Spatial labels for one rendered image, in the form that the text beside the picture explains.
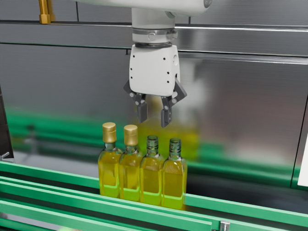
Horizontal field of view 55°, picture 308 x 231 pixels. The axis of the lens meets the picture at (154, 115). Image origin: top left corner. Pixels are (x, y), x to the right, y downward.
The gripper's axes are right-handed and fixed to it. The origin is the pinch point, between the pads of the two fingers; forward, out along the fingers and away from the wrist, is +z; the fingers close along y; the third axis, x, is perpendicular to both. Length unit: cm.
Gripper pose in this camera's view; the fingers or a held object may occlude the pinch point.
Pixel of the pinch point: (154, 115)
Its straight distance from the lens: 65.1
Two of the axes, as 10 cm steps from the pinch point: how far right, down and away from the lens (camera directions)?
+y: -9.0, -1.5, 4.1
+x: -4.4, 3.2, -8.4
